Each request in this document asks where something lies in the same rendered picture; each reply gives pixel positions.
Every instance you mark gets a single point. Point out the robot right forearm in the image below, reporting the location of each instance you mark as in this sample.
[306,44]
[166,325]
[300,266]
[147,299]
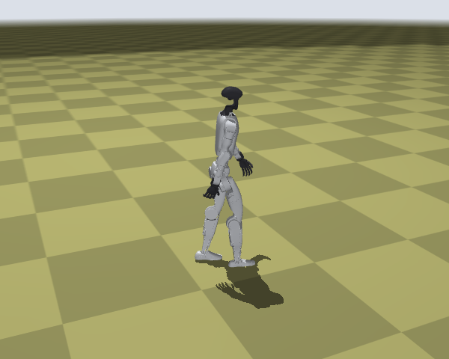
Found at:
[221,164]

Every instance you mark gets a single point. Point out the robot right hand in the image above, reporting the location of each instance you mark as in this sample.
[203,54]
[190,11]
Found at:
[212,190]

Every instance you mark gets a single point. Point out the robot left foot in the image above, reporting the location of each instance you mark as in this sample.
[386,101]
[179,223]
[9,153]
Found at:
[209,256]

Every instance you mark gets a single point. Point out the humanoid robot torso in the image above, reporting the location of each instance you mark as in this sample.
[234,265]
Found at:
[221,120]

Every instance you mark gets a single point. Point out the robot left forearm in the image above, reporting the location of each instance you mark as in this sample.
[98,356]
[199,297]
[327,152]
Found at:
[236,153]

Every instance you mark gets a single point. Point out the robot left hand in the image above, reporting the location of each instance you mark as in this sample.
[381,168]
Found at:
[245,164]

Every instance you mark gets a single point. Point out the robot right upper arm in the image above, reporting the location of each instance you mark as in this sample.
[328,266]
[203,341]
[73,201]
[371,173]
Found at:
[229,132]

